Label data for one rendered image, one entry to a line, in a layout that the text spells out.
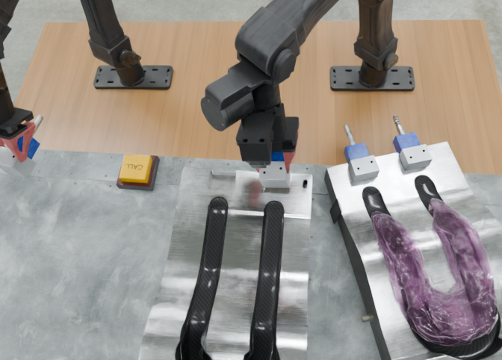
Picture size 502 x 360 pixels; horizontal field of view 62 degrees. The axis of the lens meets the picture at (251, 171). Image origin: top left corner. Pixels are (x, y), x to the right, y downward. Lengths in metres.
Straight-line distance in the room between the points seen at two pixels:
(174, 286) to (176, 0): 2.00
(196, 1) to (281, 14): 1.93
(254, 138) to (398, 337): 0.41
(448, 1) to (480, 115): 1.54
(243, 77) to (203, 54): 0.54
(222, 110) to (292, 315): 0.35
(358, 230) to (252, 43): 0.41
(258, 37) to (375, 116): 0.50
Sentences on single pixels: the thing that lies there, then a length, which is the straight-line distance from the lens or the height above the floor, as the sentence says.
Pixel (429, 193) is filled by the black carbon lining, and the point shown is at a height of 0.85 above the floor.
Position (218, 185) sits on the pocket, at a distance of 0.87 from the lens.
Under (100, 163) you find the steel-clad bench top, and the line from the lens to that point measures 1.04.
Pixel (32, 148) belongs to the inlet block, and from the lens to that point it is 0.97.
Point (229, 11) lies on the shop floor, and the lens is 2.45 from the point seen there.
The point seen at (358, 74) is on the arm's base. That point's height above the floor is 0.81.
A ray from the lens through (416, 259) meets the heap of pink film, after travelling 0.78.
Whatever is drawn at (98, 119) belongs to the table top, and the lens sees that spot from 1.11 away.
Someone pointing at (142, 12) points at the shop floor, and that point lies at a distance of 2.56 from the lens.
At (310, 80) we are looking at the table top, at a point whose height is 0.80.
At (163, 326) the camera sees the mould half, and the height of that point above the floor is 0.93.
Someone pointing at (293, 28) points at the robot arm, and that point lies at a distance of 0.60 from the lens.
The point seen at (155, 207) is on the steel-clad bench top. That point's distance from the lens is 0.95.
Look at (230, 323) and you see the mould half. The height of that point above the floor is 0.93.
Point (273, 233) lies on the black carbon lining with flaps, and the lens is 0.80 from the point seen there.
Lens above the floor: 1.64
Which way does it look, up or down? 63 degrees down
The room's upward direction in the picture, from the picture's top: 9 degrees counter-clockwise
